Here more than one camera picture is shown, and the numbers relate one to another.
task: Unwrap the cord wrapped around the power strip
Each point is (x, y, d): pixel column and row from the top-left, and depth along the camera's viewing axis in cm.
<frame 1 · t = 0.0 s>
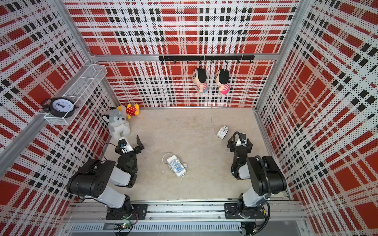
left hand: (133, 137, 87), fingers open
right hand: (241, 137, 91), fingers open
white computer mouse: (223, 132, 98), point 9 cm above the table
grey husky plush toy: (117, 125, 96), point 14 cm above the table
yellow red plush toy: (132, 110, 117), point 5 cm above the table
hanging doll pink shorts: (222, 79, 96), point 33 cm above the table

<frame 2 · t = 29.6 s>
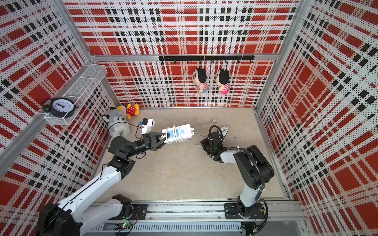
left hand: (171, 136, 62), fingers open
right hand: (201, 139, 95), fingers closed
the named things where they were.

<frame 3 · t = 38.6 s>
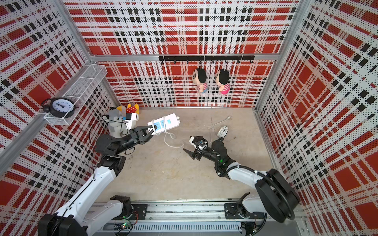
left hand: (159, 128, 63), fingers open
right hand: (190, 141, 78), fingers open
the named things where they were.

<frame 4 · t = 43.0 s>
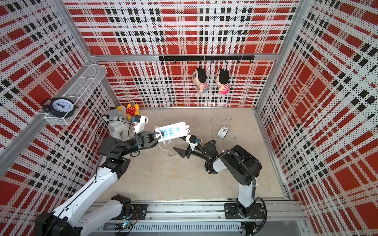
left hand: (165, 135, 60), fingers open
right hand: (178, 141, 80), fingers open
the named things where they were.

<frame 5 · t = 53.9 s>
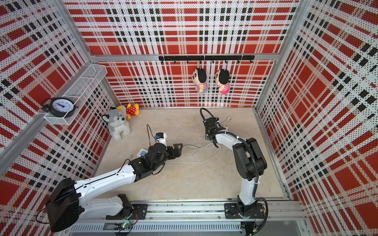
left hand: (179, 146, 81), fingers open
right hand: (214, 134, 98), fingers open
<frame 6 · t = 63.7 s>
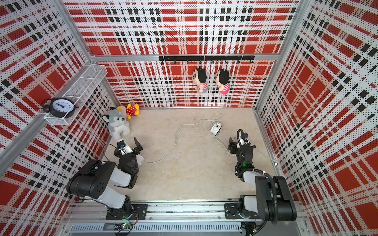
left hand: (130, 140, 87), fingers open
right hand: (237, 137, 89), fingers open
